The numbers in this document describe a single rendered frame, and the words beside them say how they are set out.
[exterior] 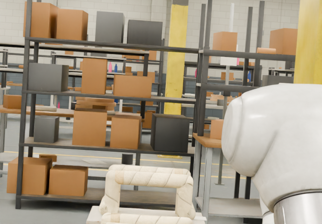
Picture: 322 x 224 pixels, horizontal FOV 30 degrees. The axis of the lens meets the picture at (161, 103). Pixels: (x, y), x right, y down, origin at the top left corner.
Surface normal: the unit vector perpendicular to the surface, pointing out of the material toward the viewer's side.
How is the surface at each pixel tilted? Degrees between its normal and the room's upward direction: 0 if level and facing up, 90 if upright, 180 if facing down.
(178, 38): 90
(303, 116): 66
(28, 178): 90
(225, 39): 90
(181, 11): 90
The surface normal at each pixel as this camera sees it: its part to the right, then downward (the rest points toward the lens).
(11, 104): 0.51, 0.08
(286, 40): 0.11, 0.06
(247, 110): -0.36, -0.51
